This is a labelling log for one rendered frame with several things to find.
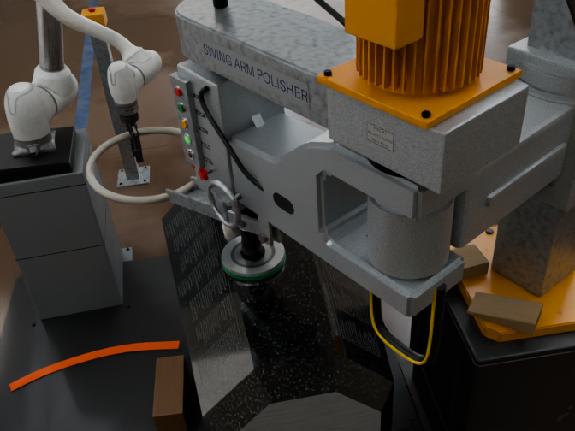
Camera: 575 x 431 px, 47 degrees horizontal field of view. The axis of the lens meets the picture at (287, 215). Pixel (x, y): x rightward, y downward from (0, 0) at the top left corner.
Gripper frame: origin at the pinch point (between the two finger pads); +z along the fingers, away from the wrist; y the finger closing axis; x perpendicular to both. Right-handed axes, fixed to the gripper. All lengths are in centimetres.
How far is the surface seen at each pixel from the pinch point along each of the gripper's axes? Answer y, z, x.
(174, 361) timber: 58, 67, -13
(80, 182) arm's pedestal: -4.3, 9.6, -25.3
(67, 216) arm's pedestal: -5.9, 26.0, -34.9
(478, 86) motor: 156, -97, 37
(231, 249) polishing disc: 81, -6, 10
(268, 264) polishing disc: 94, -7, 18
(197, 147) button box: 83, -52, 3
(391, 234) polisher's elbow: 151, -63, 24
